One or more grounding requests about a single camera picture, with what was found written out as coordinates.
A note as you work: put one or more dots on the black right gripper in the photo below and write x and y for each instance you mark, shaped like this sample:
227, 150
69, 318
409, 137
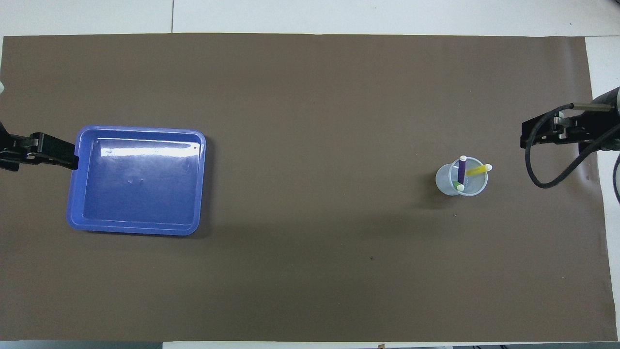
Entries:
605, 126

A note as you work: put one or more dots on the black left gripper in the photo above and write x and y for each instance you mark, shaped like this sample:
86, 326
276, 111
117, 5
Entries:
14, 145

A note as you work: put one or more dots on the yellow highlighter pen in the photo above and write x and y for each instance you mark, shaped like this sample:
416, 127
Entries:
477, 170

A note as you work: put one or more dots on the purple highlighter pen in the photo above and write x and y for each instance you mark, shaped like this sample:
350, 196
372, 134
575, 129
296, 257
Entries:
461, 169

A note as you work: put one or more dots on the green highlighter pen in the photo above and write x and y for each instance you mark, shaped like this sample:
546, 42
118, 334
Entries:
459, 185

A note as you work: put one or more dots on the blue plastic tray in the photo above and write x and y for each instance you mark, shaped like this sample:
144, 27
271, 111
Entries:
140, 194

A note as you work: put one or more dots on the translucent mesh pen cup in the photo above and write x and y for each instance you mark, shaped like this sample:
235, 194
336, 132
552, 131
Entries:
443, 182

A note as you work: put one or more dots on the brown table mat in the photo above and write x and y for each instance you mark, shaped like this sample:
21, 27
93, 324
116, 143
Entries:
310, 271

